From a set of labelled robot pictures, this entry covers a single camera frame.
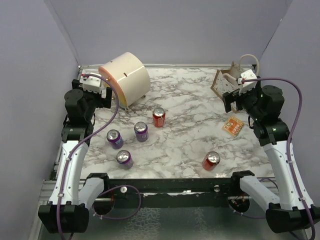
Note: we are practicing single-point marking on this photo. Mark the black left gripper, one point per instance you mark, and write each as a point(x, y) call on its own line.
point(102, 102)

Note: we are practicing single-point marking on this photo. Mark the purple fanta can front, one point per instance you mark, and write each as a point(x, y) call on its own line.
point(124, 158)

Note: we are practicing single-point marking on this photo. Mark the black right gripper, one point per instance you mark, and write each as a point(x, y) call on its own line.
point(229, 97)

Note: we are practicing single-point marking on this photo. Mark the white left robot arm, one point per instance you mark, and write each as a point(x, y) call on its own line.
point(67, 210)

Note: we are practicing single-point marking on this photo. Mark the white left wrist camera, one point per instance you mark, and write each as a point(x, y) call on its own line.
point(91, 83)

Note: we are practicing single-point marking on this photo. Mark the red cola can front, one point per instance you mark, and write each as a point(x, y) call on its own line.
point(211, 160)

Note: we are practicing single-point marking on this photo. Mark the black base frame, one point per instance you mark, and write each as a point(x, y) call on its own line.
point(170, 192)

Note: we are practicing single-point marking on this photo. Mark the purple fanta can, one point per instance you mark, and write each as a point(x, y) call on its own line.
point(141, 131)
point(114, 138)
point(124, 158)

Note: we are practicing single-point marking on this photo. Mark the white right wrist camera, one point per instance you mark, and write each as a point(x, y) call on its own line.
point(246, 82)

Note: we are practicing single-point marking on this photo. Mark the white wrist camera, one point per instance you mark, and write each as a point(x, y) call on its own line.
point(91, 83)
point(246, 82)

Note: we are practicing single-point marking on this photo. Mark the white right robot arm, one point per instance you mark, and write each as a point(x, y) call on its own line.
point(292, 209)

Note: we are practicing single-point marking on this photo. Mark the cream cylindrical drum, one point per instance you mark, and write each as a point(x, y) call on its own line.
point(128, 76)

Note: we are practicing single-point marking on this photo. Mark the orange snack packet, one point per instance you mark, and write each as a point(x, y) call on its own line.
point(233, 126)

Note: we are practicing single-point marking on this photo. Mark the red cola can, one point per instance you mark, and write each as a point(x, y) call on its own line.
point(159, 117)
point(211, 160)

